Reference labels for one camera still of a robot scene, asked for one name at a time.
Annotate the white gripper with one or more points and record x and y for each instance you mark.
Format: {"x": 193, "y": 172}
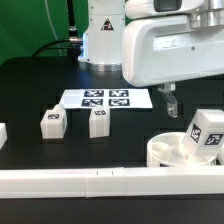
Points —
{"x": 166, "y": 49}

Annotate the white round stool seat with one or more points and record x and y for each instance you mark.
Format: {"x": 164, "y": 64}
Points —
{"x": 177, "y": 149}

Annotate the white sheet with tags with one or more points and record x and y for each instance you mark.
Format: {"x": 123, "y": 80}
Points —
{"x": 114, "y": 98}

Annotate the white front barrier rail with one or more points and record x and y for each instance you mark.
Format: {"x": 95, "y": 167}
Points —
{"x": 108, "y": 182}

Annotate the white barrier rail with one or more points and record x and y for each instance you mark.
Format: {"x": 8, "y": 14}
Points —
{"x": 3, "y": 134}
{"x": 108, "y": 182}

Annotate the white left barrier rail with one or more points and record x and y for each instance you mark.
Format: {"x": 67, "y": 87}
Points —
{"x": 3, "y": 134}

